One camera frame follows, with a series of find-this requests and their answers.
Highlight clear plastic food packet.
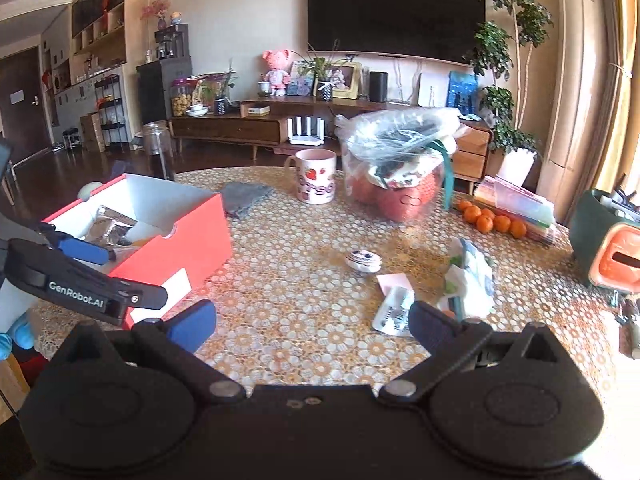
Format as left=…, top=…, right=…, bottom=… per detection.
left=372, top=287, right=416, bottom=337

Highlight white rabbit plush toy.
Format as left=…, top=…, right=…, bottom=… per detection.
left=345, top=249, right=382, bottom=274

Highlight silver foil snack packet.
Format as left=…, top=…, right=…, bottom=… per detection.
left=84, top=206, right=138, bottom=248

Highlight blue gloved left hand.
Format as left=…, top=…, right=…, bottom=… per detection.
left=0, top=310, right=36, bottom=361

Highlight pink sticky note pad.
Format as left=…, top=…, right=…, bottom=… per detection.
left=376, top=273, right=413, bottom=296

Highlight red cardboard box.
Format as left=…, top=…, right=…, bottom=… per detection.
left=44, top=174, right=232, bottom=328

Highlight pile of small oranges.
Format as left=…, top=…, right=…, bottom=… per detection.
left=457, top=200, right=527, bottom=240

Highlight lace patterned tablecloth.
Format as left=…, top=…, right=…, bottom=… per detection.
left=27, top=167, right=640, bottom=480

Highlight glass jar dark contents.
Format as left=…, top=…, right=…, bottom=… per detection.
left=142, top=122, right=175, bottom=181

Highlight stack of colourful folders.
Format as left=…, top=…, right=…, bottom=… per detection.
left=473, top=176, right=556, bottom=245

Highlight grey folded cloth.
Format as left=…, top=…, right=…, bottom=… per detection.
left=219, top=181, right=274, bottom=219

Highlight clear tub with apples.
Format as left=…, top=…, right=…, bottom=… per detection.
left=342, top=150, right=445, bottom=223

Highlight black mini fridge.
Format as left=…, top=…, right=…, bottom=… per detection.
left=137, top=56, right=192, bottom=125

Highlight green orange tissue box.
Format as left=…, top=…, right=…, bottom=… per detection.
left=568, top=190, right=639, bottom=294

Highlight wooden tv cabinet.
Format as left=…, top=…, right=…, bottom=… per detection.
left=170, top=96, right=491, bottom=183

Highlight crumpled clear plastic bag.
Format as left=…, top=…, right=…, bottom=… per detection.
left=335, top=107, right=462, bottom=165

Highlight pink strawberry mug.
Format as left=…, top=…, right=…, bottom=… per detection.
left=284, top=148, right=337, bottom=205

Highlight white wifi router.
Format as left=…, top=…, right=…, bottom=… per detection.
left=286, top=116, right=326, bottom=148

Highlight pink plush doll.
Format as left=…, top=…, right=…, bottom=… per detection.
left=262, top=49, right=292, bottom=96

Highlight black cylindrical speaker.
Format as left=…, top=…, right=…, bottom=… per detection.
left=369, top=72, right=388, bottom=103

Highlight tall green potted tree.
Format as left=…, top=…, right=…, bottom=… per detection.
left=469, top=0, right=553, bottom=185

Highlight small potted grass plant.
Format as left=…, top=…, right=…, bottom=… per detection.
left=296, top=40, right=349, bottom=102

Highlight black wire shelf rack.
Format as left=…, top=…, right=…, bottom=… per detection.
left=94, top=73, right=129, bottom=152

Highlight cream photo frame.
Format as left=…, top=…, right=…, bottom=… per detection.
left=326, top=62, right=362, bottom=100

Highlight black wall television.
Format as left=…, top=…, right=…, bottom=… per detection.
left=307, top=0, right=486, bottom=64

